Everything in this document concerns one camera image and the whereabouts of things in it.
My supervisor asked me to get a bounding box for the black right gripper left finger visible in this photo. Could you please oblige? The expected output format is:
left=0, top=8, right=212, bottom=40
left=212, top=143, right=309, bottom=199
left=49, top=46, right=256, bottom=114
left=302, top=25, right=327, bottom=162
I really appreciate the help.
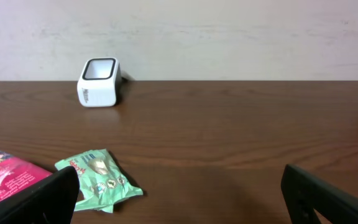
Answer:
left=0, top=166, right=80, bottom=224

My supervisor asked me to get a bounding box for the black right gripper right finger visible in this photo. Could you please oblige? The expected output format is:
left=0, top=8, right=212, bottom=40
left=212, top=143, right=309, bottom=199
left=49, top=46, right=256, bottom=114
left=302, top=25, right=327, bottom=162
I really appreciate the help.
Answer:
left=281, top=164, right=358, bottom=224

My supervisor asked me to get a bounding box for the pink purple snack bag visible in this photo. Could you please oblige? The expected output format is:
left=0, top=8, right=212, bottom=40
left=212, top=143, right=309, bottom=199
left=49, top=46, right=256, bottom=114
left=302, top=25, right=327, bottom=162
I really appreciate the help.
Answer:
left=0, top=151, right=51, bottom=201

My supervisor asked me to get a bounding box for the green wet wipes packet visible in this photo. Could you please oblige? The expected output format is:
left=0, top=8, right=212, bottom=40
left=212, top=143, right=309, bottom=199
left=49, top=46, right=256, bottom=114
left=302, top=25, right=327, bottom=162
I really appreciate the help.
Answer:
left=55, top=149, right=144, bottom=213

